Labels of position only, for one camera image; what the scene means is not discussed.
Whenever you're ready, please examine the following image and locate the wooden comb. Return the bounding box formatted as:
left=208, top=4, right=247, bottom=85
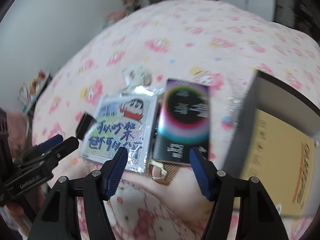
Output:
left=150, top=161, right=183, bottom=187

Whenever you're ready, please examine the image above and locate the dark box with rainbow ring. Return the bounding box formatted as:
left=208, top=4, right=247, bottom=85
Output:
left=150, top=78, right=211, bottom=165

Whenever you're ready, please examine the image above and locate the pink cartoon printed blanket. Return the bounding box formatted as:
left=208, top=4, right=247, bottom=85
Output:
left=31, top=0, right=320, bottom=240

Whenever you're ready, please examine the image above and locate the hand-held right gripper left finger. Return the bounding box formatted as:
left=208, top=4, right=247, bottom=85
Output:
left=27, top=147, right=128, bottom=240

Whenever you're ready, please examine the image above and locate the black storage box container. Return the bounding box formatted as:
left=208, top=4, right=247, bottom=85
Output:
left=222, top=69, right=320, bottom=218

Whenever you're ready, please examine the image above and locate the small black rectangular object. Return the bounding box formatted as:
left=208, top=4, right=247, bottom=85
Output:
left=75, top=111, right=95, bottom=140

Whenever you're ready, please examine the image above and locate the white plush doll keychain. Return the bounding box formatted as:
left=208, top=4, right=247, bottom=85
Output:
left=122, top=66, right=153, bottom=88

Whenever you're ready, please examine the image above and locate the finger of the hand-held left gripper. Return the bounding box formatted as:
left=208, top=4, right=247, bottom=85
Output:
left=32, top=134, right=64, bottom=155
left=15, top=137, right=80, bottom=172

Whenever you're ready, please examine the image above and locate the dark glass cabinet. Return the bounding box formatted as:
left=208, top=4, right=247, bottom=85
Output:
left=275, top=0, right=310, bottom=30

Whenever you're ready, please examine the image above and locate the cartoon bead kit packet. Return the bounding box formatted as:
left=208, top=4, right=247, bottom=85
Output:
left=80, top=85, right=163, bottom=179

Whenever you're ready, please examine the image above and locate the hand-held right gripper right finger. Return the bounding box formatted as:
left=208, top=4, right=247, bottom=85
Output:
left=189, top=147, right=289, bottom=240

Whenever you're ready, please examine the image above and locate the pink soft item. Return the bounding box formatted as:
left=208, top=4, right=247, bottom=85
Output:
left=105, top=10, right=125, bottom=28

